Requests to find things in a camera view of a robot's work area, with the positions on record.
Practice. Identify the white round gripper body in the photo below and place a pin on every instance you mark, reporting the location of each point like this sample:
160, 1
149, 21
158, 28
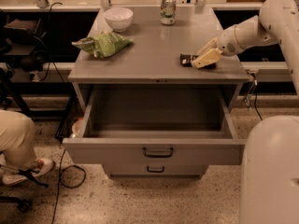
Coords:
226, 43

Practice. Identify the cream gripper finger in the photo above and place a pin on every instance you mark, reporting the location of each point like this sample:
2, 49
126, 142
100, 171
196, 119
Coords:
212, 44
205, 58

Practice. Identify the dark rxbar chocolate bar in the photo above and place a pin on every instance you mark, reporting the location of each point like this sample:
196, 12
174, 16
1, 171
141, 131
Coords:
186, 59

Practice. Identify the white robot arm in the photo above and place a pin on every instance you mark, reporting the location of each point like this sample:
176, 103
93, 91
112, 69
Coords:
269, 181

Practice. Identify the grey metal drawer cabinet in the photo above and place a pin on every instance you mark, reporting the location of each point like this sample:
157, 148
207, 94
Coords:
152, 61

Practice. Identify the open grey top drawer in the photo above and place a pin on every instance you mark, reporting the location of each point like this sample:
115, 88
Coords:
156, 126

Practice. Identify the closed grey lower drawer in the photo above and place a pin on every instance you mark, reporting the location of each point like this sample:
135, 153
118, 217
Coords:
146, 170

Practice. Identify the green white soda can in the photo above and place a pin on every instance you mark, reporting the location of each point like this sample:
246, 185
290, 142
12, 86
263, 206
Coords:
168, 12

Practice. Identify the white ceramic bowl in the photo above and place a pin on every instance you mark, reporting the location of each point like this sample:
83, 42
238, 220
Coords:
119, 18

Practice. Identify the green chip bag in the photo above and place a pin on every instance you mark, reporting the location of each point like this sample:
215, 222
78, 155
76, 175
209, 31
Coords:
104, 45

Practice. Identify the dark equipment on left shelf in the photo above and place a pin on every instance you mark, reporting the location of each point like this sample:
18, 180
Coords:
23, 43

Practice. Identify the white sneaker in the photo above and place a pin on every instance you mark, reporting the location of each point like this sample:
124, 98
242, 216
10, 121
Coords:
13, 175

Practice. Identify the beige trouser leg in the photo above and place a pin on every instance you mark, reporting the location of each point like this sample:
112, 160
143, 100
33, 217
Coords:
17, 133

